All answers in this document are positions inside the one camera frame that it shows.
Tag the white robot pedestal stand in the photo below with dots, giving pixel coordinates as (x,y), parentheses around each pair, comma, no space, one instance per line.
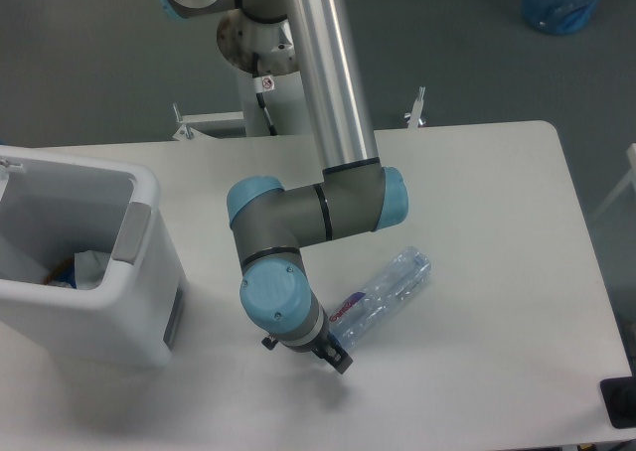
(271,93)

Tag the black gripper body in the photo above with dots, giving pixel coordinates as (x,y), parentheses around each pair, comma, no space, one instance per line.
(316,343)

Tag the blue orange trash in bin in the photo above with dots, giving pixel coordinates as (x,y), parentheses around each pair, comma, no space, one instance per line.
(63,275)

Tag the white trash can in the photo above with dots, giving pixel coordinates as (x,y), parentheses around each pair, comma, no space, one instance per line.
(55,205)

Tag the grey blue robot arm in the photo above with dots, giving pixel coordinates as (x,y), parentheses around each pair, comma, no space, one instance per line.
(353,192)

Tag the white frame at right edge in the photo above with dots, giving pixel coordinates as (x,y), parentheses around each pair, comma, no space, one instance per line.
(625,184)

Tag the clear crushed plastic bottle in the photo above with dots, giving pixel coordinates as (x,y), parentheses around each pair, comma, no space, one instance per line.
(379,298)

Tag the black device at table edge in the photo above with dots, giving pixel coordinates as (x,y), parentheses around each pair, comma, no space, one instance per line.
(619,397)

